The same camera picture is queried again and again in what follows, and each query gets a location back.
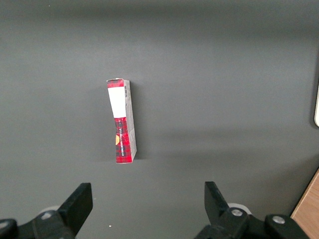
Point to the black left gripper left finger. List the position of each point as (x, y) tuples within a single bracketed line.
[(74, 206)]

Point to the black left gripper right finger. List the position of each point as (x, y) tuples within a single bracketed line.
[(219, 209)]

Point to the white tray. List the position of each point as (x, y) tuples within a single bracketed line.
[(317, 107)]

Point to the wooden board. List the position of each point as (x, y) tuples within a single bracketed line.
[(307, 211)]

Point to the red plaid cardboard box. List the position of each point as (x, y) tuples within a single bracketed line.
[(122, 124)]

